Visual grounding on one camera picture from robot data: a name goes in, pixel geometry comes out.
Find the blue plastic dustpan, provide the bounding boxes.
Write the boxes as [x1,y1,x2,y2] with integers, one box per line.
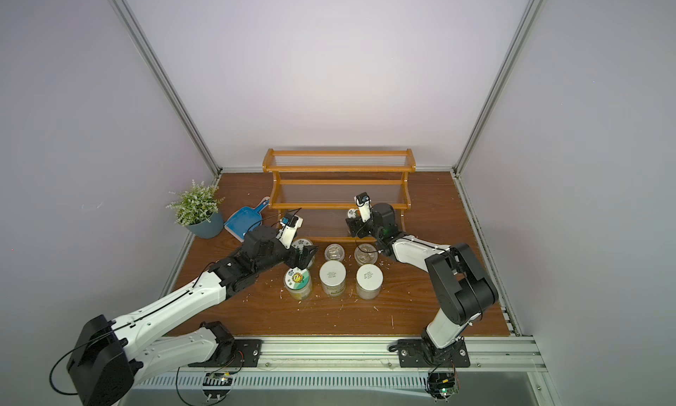
[224,196,269,242]

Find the white lid green label jar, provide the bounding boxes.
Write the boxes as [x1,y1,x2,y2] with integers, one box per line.
[320,260,347,297]

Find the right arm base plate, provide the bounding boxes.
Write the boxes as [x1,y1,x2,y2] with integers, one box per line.
[387,337,471,368]

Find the aluminium front rail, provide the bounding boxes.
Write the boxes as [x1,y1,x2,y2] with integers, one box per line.
[139,337,547,392]

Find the teal plant pot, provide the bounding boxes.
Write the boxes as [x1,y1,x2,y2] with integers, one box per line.
[186,212,225,239]

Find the sunflower label seed jar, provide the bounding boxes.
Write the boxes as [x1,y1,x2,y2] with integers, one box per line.
[283,268,313,301]

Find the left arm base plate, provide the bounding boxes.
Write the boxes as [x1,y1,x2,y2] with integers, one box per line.
[197,338,263,368]

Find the wooden three-tier shelf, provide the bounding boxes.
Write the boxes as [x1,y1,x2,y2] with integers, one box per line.
[262,149,417,243]

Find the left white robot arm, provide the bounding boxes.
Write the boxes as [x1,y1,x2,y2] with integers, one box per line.
[66,226,318,405]

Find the tomato label seed jar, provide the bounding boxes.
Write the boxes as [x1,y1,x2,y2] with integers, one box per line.
[347,208,360,219]

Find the small clear tub red contents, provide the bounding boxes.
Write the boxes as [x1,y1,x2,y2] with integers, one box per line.
[324,243,345,263]

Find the controller board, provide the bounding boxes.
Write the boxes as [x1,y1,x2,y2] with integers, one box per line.
[425,372,459,401]
[202,373,234,405]

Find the right controller board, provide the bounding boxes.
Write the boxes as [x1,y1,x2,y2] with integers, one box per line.
[425,372,459,401]

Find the artificial green plant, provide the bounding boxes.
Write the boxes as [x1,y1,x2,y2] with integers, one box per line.
[165,181,225,227]

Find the right corner aluminium profile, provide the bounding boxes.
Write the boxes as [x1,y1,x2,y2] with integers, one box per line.
[453,0,545,177]

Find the left corner aluminium profile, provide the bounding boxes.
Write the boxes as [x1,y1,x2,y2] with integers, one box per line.
[108,0,223,176]

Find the left controller board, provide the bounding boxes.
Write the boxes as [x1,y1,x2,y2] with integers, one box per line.
[202,373,234,405]

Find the corner aluminium profile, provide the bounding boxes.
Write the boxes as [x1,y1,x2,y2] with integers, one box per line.
[453,0,545,177]
[108,0,223,176]

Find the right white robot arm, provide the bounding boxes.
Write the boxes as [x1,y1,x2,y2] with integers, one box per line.
[346,192,499,356]

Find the mimosa leaf label seed jar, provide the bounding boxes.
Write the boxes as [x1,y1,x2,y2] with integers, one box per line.
[292,238,316,268]

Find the white lid jar bottom shelf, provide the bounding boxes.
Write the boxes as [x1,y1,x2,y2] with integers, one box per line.
[356,264,384,300]

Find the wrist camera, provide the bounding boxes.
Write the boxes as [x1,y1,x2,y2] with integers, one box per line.
[355,192,371,223]
[277,212,303,249]

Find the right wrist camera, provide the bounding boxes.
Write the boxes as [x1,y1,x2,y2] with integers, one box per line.
[355,192,371,223]

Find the small clear tub brown contents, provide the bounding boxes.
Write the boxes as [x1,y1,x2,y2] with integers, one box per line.
[354,243,378,266]

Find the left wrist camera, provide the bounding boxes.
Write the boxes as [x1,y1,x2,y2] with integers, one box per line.
[277,212,303,249]

